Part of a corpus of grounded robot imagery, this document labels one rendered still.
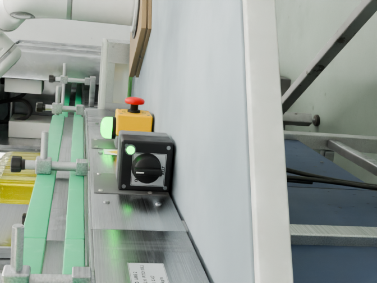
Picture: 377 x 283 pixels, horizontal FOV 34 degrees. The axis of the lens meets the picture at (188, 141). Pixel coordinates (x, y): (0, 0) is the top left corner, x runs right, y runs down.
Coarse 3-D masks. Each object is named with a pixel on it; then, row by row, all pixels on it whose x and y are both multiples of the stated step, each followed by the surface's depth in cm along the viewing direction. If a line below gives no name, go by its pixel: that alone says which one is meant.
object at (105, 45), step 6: (102, 42) 180; (102, 48) 181; (108, 48) 166; (102, 54) 181; (102, 60) 182; (102, 66) 167; (102, 72) 166; (102, 78) 167; (102, 84) 167; (102, 90) 167; (102, 96) 168; (102, 102) 168; (102, 108) 168
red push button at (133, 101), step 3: (126, 99) 122; (129, 99) 122; (132, 99) 122; (135, 99) 122; (138, 99) 122; (141, 99) 123; (126, 102) 122; (129, 102) 122; (132, 102) 121; (135, 102) 121; (138, 102) 122; (141, 102) 122; (144, 102) 123; (132, 105) 123; (135, 105) 123; (138, 105) 123; (132, 108) 123; (135, 108) 123
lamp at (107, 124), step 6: (102, 120) 123; (108, 120) 122; (114, 120) 122; (102, 126) 122; (108, 126) 121; (114, 126) 122; (102, 132) 122; (108, 132) 122; (114, 132) 122; (108, 138) 124; (114, 138) 123
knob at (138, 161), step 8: (136, 160) 92; (144, 160) 91; (152, 160) 91; (136, 168) 90; (144, 168) 91; (152, 168) 91; (160, 168) 92; (136, 176) 91; (144, 176) 92; (152, 176) 92
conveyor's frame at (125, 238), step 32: (96, 96) 254; (96, 128) 140; (96, 160) 111; (96, 224) 79; (128, 224) 80; (160, 224) 81; (96, 256) 69; (128, 256) 69; (160, 256) 70; (192, 256) 71
